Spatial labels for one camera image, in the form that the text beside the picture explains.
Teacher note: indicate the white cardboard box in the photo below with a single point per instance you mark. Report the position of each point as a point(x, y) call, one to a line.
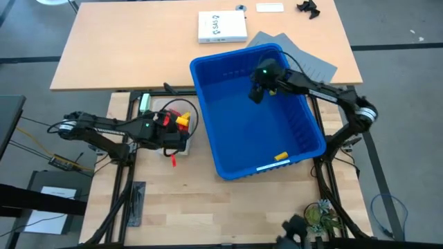
point(221, 27)

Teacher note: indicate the black plastic bracket part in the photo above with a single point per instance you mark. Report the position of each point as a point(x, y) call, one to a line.
point(309, 8)

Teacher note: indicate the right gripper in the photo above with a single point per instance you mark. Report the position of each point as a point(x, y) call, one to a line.
point(268, 74)

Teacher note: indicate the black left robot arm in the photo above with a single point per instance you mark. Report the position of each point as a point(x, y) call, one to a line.
point(100, 129)

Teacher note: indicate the white paper sheet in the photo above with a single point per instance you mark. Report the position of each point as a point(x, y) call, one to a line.
point(52, 192)

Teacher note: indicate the black table clamp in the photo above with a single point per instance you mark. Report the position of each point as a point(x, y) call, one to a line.
point(169, 87)

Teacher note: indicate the clear plastic block container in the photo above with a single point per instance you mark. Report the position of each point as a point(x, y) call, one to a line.
point(190, 145)

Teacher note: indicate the large blue plastic bin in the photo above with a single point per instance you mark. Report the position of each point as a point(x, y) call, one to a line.
point(242, 138)

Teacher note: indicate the white flat rectangular pad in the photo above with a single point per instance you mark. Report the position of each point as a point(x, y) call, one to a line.
point(270, 7)

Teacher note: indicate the red tape marker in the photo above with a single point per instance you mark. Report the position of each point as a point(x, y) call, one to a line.
point(167, 119)

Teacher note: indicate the round desk grommet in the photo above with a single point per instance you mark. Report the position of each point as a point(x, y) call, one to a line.
point(240, 7)

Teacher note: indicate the small electronics board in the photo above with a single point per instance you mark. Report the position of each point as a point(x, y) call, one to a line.
point(60, 162)

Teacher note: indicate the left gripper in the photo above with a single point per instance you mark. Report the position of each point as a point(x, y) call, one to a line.
point(162, 133)

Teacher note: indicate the yellow cylinder block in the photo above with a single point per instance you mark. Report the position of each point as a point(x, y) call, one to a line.
point(181, 121)

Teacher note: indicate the black metal bar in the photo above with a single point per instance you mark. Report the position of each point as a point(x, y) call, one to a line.
point(41, 200)

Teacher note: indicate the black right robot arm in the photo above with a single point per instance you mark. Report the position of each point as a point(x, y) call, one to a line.
point(332, 95)

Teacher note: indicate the potted succulent plant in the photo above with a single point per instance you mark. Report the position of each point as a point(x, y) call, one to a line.
point(316, 216)

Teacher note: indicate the white round object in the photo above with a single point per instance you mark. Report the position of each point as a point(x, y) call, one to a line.
point(52, 1)

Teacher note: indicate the black aluminium rig frame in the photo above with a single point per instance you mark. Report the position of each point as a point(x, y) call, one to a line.
point(327, 190)

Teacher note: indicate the beige laminate desk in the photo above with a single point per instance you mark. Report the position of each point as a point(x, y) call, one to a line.
point(104, 41)

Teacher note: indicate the black side table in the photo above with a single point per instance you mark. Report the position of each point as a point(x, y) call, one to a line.
point(10, 117)

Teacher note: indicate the black floor box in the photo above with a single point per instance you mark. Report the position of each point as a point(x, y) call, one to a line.
point(36, 178)

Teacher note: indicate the grey divider with long slots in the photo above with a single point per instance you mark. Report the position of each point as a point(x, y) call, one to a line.
point(318, 67)

